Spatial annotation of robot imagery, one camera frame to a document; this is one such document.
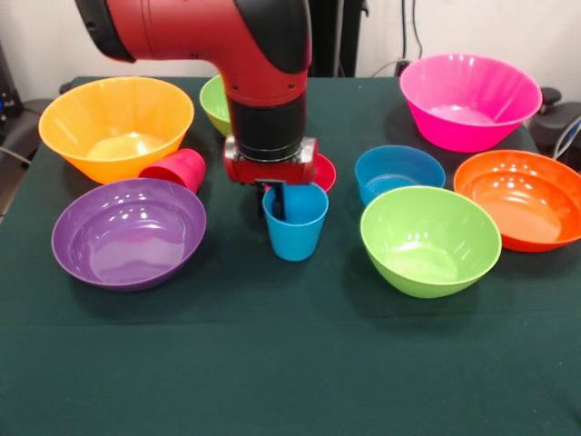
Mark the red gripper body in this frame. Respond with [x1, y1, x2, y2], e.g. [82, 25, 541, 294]
[222, 135, 320, 186]

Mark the blue cup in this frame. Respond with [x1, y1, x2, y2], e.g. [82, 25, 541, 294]
[261, 183, 330, 263]

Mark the red cup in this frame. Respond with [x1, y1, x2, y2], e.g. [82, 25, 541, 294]
[138, 148, 208, 195]

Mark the pink bowl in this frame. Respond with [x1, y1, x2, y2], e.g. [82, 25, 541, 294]
[399, 53, 544, 154]

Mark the red bowl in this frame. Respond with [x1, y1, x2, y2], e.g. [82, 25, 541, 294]
[312, 153, 338, 195]

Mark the green bowl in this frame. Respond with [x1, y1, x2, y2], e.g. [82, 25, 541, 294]
[359, 185, 503, 300]
[199, 74, 233, 137]

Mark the blue bowl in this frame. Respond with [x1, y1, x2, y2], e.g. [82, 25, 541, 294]
[354, 144, 447, 208]

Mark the purple bowl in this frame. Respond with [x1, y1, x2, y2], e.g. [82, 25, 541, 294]
[51, 177, 208, 292]

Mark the dark green tablecloth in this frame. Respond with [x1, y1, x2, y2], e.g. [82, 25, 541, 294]
[0, 75, 581, 436]

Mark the yellow bowl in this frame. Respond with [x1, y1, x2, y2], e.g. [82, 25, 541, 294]
[37, 75, 196, 185]

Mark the orange bowl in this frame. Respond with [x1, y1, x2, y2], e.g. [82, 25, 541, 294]
[452, 149, 581, 253]

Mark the black office chair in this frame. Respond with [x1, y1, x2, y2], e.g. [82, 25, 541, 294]
[0, 97, 55, 164]
[530, 86, 581, 160]

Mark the black computer box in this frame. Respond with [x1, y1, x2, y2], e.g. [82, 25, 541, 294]
[0, 43, 24, 122]

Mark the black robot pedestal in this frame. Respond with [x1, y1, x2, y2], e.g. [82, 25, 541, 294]
[309, 0, 369, 78]

